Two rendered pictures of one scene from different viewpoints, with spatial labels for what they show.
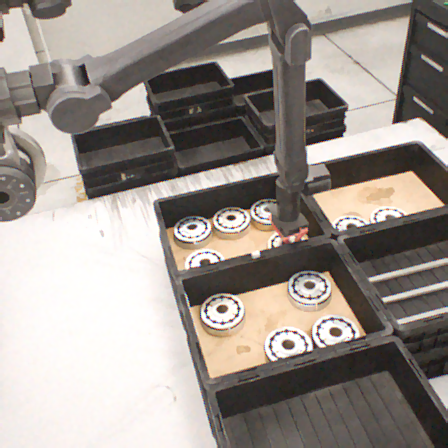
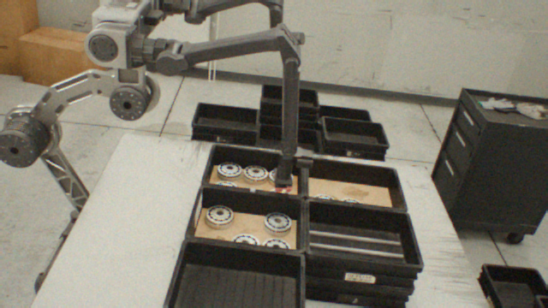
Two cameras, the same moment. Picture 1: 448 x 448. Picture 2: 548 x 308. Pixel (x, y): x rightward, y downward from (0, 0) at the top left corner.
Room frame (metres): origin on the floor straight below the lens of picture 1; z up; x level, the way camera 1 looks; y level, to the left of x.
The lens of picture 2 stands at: (-0.52, -0.40, 2.04)
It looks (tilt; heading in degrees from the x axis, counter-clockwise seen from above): 32 degrees down; 11
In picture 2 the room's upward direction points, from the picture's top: 8 degrees clockwise
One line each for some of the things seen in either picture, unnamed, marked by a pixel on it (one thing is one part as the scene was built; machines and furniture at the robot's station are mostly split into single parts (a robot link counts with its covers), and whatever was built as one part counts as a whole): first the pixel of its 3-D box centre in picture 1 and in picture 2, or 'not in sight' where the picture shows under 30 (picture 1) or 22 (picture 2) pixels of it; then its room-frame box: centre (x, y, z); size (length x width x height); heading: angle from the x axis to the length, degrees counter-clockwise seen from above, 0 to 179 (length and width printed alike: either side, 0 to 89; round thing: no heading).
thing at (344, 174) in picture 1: (377, 201); (350, 194); (1.15, -0.42, 0.87); 0.40 x 0.30 x 0.11; 102
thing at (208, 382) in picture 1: (277, 306); (248, 218); (0.78, -0.10, 0.92); 0.40 x 0.30 x 0.02; 102
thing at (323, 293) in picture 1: (309, 286); (277, 222); (0.87, -0.19, 0.86); 0.10 x 0.10 x 0.01
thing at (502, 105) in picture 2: not in sight; (497, 103); (2.47, -1.16, 0.88); 0.25 x 0.19 x 0.03; 105
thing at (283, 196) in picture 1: (290, 189); (288, 158); (1.02, -0.16, 1.04); 0.07 x 0.06 x 0.07; 105
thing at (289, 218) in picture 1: (287, 209); (283, 171); (1.02, -0.15, 0.98); 0.10 x 0.07 x 0.07; 20
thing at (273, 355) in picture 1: (288, 346); (245, 244); (0.71, -0.11, 0.86); 0.10 x 0.10 x 0.01
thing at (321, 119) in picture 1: (293, 142); (347, 160); (2.23, -0.36, 0.37); 0.40 x 0.30 x 0.45; 105
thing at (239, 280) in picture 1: (277, 320); (247, 229); (0.78, -0.10, 0.87); 0.40 x 0.30 x 0.11; 102
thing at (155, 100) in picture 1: (192, 120); (285, 123); (2.51, 0.13, 0.37); 0.40 x 0.30 x 0.45; 105
